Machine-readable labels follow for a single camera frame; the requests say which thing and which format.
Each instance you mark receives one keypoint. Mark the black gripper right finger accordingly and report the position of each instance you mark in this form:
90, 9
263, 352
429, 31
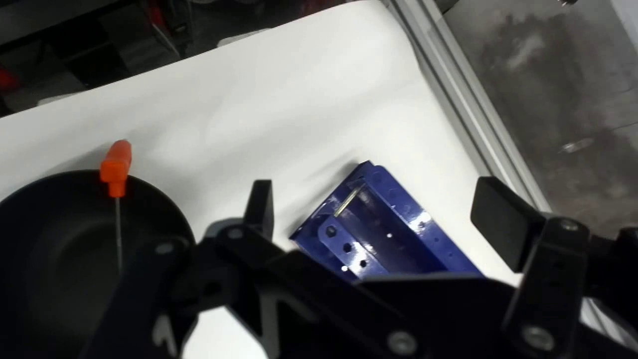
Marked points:
504, 222

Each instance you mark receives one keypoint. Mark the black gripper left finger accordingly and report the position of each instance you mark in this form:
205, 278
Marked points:
259, 206

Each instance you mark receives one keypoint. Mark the orange marker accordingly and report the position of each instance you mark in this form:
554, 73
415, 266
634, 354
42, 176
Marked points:
116, 166

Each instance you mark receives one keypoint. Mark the black round bowl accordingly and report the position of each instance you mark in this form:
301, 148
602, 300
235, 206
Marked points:
60, 266

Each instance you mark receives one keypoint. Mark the white paper sheet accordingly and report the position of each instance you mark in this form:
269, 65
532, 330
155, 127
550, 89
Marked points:
265, 107

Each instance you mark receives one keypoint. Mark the blue perforated metal bracket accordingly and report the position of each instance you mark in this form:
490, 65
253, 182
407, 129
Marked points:
399, 232

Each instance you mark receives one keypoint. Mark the aluminium frame rail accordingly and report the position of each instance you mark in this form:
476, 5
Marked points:
465, 113

